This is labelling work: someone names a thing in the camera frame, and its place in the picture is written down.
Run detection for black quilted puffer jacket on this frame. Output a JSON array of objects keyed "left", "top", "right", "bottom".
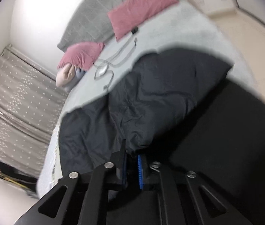
[{"left": 59, "top": 47, "right": 231, "bottom": 175}]

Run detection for hanging dark clothes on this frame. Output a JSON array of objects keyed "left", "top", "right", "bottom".
[{"left": 0, "top": 161, "right": 38, "bottom": 193}]

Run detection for black folded coat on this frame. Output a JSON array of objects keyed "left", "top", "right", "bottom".
[{"left": 113, "top": 78, "right": 265, "bottom": 225}]

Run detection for grey dotted curtain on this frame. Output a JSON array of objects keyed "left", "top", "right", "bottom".
[{"left": 0, "top": 45, "right": 68, "bottom": 177}]

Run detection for beige folded blanket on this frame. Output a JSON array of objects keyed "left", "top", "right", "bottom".
[{"left": 56, "top": 64, "right": 76, "bottom": 87}]

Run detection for blue grey folded blanket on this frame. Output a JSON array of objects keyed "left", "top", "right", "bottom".
[{"left": 63, "top": 69, "right": 86, "bottom": 92}]

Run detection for pink pillow on stack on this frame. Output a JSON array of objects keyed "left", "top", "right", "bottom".
[{"left": 57, "top": 42, "right": 105, "bottom": 71}]

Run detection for grey bed sheet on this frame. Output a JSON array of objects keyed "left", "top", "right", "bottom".
[{"left": 37, "top": 1, "right": 258, "bottom": 198}]

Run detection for grey quilted headboard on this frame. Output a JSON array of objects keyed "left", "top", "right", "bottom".
[{"left": 57, "top": 0, "right": 126, "bottom": 52}]

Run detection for pink pillow near headboard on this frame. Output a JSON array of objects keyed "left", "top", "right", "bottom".
[{"left": 107, "top": 0, "right": 178, "bottom": 41}]

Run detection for black charger cable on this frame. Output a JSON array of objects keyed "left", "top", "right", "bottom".
[{"left": 93, "top": 26, "right": 140, "bottom": 92}]

